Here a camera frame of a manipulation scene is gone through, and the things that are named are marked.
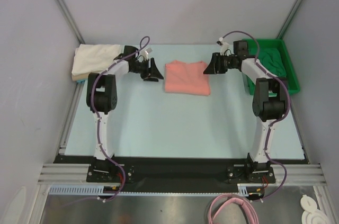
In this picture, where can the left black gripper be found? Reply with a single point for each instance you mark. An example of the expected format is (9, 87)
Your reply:
(154, 73)

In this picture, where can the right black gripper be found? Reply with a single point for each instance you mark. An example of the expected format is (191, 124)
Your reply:
(216, 63)

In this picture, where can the pink t shirt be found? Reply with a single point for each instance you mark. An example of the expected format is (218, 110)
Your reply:
(187, 78)

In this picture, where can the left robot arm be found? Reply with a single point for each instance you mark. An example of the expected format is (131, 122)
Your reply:
(102, 99)

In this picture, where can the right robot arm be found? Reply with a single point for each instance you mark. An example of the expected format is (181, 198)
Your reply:
(270, 105)

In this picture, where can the green t shirt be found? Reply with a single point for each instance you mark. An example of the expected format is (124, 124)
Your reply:
(270, 58)

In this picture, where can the green plastic tray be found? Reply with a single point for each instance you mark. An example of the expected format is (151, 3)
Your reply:
(293, 83)

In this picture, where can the white folded t shirt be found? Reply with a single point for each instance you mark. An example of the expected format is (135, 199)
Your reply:
(94, 57)

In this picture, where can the tan folded t shirt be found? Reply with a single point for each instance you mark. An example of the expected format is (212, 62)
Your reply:
(80, 77)

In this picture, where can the white plastic discs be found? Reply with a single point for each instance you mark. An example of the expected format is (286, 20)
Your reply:
(311, 214)

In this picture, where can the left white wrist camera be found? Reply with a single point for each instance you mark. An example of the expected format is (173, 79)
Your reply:
(146, 52)

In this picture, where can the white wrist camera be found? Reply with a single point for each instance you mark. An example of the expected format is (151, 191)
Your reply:
(224, 46)
(146, 52)

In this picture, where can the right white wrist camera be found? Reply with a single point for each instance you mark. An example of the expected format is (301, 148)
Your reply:
(224, 46)

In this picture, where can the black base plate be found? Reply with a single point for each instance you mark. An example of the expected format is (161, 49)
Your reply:
(167, 175)

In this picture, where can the aluminium frame rail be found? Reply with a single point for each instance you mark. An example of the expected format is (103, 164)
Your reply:
(297, 175)

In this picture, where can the white cable duct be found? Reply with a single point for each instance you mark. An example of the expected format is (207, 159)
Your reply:
(86, 190)

